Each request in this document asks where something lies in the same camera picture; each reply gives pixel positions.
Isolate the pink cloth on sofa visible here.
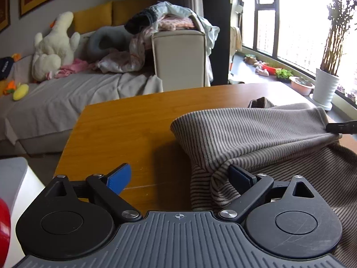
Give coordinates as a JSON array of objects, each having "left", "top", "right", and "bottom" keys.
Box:
[{"left": 46, "top": 59, "right": 95, "bottom": 80}]

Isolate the beige ribbed knit sweater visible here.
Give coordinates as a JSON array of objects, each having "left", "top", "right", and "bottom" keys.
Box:
[{"left": 171, "top": 97, "right": 356, "bottom": 267}]

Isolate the pile of clothes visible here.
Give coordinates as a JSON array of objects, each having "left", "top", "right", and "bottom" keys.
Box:
[{"left": 87, "top": 1, "right": 220, "bottom": 81}]

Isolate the red round object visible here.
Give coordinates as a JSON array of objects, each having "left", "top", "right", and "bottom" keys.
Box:
[{"left": 0, "top": 199, "right": 11, "bottom": 268}]

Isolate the yellow cushion left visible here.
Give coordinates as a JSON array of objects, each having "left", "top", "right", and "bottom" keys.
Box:
[{"left": 73, "top": 1, "right": 112, "bottom": 34}]

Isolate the yellow plush toy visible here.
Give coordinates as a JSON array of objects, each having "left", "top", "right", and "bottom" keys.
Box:
[{"left": 13, "top": 84, "right": 29, "bottom": 101}]

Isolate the black cap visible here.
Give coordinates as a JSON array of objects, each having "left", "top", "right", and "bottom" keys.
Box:
[{"left": 0, "top": 56, "right": 14, "bottom": 80}]

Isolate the white box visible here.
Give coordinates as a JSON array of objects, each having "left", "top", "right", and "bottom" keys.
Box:
[{"left": 1, "top": 157, "right": 44, "bottom": 267}]

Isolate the pink bowl planter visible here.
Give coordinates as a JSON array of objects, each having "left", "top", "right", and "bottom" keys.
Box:
[{"left": 289, "top": 76, "right": 315, "bottom": 96}]

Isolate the orange plush toy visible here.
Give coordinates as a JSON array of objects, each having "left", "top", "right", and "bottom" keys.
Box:
[{"left": 3, "top": 80, "right": 17, "bottom": 95}]

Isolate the grey neck pillow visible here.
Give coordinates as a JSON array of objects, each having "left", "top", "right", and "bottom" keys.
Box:
[{"left": 87, "top": 25, "right": 133, "bottom": 61}]

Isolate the tall green bamboo plant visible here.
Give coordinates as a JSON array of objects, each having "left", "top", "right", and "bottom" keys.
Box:
[{"left": 320, "top": 0, "right": 356, "bottom": 76}]

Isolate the yellow cushion right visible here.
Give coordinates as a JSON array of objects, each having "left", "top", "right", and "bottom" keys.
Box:
[{"left": 112, "top": 0, "right": 157, "bottom": 26}]

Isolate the white plush duck toy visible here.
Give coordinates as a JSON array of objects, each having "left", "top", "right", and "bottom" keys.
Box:
[{"left": 31, "top": 12, "right": 81, "bottom": 82}]

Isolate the white ribbed plant pot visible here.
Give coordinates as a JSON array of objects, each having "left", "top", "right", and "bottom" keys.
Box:
[{"left": 312, "top": 68, "right": 339, "bottom": 111}]

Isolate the grey sofa bed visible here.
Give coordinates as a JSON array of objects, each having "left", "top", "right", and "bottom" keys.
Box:
[{"left": 0, "top": 29, "right": 211, "bottom": 157}]

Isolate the yellow cushion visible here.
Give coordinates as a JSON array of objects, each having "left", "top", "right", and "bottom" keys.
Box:
[
  {"left": 73, "top": 1, "right": 112, "bottom": 34},
  {"left": 112, "top": 0, "right": 157, "bottom": 26}
]

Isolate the green leafy tray plant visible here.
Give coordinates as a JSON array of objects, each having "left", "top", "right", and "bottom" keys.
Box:
[{"left": 275, "top": 68, "right": 293, "bottom": 84}]

